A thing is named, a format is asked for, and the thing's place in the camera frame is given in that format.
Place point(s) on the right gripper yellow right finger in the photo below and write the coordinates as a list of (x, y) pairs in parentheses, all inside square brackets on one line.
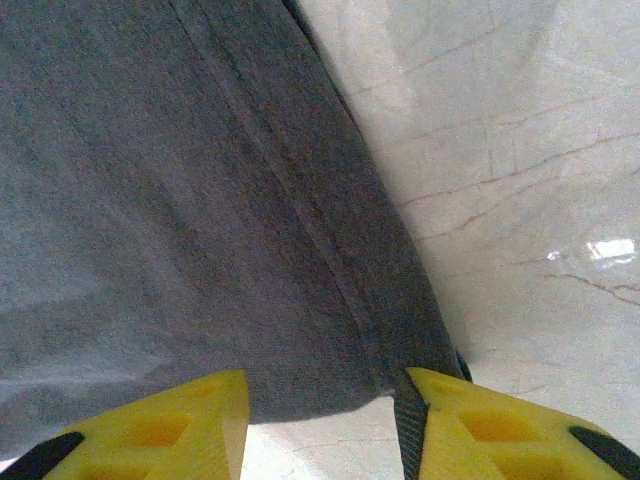
[(500, 440)]

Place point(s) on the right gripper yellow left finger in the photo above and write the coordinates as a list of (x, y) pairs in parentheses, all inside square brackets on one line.
[(165, 435)]

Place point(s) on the black t-shirt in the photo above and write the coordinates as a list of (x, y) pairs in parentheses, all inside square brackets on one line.
[(200, 200)]

